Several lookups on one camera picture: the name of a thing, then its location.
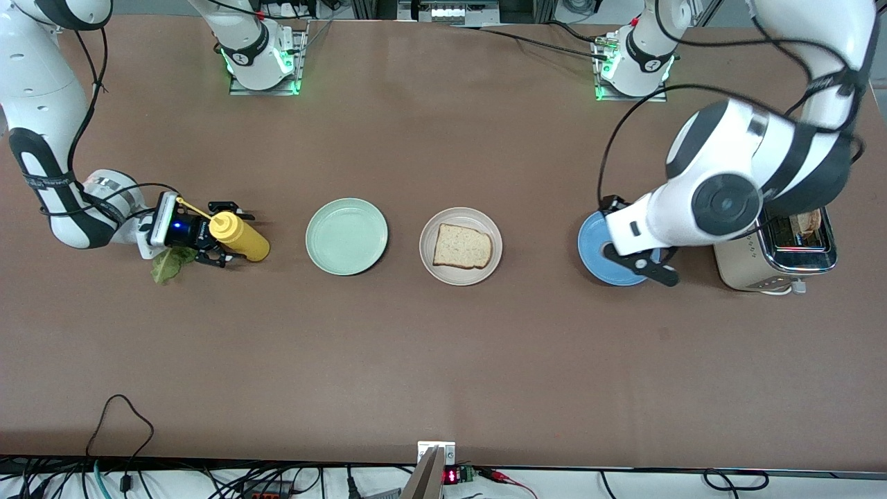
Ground black looped cable with ferrite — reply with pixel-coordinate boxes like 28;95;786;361
85;394;155;499

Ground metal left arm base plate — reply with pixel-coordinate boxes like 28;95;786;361
595;35;668;103

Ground aluminium frame strut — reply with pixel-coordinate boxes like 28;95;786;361
690;0;725;28

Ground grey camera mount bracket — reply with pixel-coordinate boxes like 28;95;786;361
402;441;457;499

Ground black cable across table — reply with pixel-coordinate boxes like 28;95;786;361
449;21;621;60

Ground control box with lights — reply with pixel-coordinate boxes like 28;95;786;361
397;0;501;26

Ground yellow mustard squeeze bottle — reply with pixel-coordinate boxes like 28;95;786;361
175;197;271;263

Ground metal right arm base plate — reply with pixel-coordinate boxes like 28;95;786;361
229;21;309;96

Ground blue plate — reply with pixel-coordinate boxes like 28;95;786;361
577;210;669;287

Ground mint green plate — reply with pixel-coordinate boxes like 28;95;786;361
306;198;389;277

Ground black coiled cable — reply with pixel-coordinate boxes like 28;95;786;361
703;469;770;491

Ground red and black clip leads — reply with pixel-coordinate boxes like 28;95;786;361
478;468;538;499

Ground beige chrome toaster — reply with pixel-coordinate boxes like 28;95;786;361
714;208;838;296

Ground green lettuce leaf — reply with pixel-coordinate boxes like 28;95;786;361
151;246;200;286

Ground beige plate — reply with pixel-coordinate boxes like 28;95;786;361
419;207;503;286

